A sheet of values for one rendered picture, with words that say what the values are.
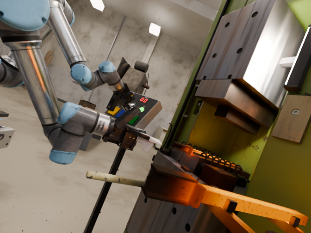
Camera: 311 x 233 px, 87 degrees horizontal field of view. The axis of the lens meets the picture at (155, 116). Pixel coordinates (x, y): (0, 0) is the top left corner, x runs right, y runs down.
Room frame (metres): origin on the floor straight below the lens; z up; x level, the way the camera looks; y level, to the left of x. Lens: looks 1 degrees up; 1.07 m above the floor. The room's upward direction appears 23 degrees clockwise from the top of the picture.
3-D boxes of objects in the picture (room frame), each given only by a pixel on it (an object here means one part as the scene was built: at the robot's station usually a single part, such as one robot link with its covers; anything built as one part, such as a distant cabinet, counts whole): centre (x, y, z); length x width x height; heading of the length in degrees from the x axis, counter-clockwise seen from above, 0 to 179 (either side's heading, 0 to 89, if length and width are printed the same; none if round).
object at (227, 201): (0.36, -0.28, 0.98); 0.23 x 0.06 x 0.02; 111
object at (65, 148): (0.56, 0.24, 0.88); 0.11 x 0.08 x 0.11; 47
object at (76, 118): (0.54, 0.23, 0.98); 0.11 x 0.08 x 0.09; 119
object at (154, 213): (0.86, -0.42, 0.69); 0.56 x 0.38 x 0.45; 119
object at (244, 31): (0.87, -0.40, 1.56); 0.42 x 0.39 x 0.40; 119
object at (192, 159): (0.91, -0.38, 0.96); 0.42 x 0.20 x 0.09; 119
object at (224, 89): (0.91, -0.38, 1.32); 0.42 x 0.20 x 0.10; 119
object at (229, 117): (0.90, -0.43, 1.24); 0.30 x 0.07 x 0.06; 119
